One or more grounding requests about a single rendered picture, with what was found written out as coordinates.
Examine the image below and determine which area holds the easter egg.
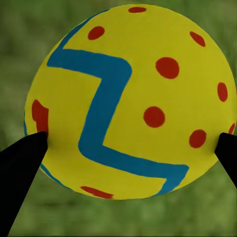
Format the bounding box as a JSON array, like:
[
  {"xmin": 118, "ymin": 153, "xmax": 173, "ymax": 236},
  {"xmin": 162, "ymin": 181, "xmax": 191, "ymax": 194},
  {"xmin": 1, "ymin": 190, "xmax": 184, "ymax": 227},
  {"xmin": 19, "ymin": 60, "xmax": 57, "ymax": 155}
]
[{"xmin": 24, "ymin": 4, "xmax": 237, "ymax": 200}]

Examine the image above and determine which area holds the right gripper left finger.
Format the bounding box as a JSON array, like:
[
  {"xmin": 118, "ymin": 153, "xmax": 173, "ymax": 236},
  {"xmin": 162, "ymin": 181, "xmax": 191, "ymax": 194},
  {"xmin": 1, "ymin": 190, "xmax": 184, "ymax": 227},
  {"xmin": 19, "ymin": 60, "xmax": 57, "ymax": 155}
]
[{"xmin": 0, "ymin": 131, "xmax": 47, "ymax": 237}]

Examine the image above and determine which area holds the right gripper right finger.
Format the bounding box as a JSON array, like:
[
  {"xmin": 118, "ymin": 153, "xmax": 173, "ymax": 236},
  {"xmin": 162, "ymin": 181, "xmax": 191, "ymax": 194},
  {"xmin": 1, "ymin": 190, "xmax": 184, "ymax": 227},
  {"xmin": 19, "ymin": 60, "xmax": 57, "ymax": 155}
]
[{"xmin": 215, "ymin": 132, "xmax": 237, "ymax": 188}]

